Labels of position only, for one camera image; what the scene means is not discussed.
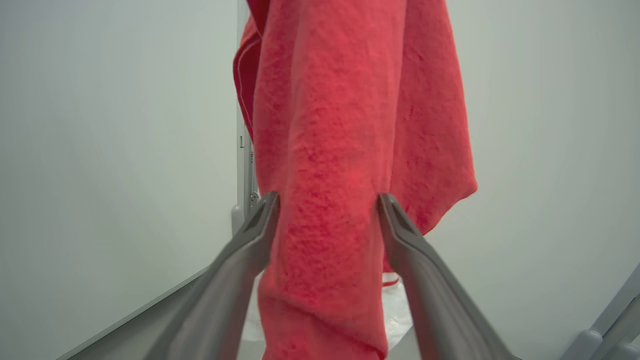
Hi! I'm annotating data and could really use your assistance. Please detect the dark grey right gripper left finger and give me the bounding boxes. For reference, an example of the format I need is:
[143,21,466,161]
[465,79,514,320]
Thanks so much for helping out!
[144,192,281,360]

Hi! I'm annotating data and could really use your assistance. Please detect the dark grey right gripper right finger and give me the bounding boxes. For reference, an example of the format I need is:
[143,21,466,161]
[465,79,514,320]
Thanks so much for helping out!
[376,193,518,360]

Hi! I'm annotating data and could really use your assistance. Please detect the red fleece garment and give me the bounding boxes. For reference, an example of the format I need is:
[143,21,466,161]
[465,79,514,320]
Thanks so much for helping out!
[233,0,478,360]

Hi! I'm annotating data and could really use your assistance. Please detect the white woven laundry basket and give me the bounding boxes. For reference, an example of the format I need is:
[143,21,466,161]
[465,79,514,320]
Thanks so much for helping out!
[242,272,416,351]

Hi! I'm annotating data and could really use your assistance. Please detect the grey baseboard strip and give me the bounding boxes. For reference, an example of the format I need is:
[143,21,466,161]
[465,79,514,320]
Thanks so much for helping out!
[54,267,210,360]

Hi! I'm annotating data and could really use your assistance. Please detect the aluminium wall frame post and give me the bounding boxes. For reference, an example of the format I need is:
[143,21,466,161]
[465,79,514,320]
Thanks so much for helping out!
[231,117,261,237]

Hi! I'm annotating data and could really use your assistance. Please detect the grey metal frame legs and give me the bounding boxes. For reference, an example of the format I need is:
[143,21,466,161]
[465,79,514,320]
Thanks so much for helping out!
[559,264,640,360]

